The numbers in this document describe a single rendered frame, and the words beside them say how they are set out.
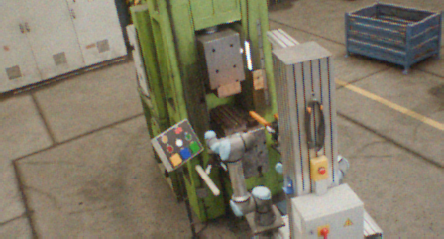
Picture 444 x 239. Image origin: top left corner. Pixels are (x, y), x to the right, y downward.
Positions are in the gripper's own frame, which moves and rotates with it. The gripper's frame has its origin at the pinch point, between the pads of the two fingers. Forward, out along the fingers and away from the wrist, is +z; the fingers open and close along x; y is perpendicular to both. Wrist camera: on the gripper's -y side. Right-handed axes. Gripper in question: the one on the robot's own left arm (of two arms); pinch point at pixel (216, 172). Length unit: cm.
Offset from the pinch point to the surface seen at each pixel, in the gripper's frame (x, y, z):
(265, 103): 63, -73, -9
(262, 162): 48, -50, 35
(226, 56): 31, -53, -68
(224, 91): 25, -52, -38
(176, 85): -11, -61, -49
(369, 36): 300, -319, 51
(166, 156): -33.2, -19.3, -12.7
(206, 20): 22, -66, -95
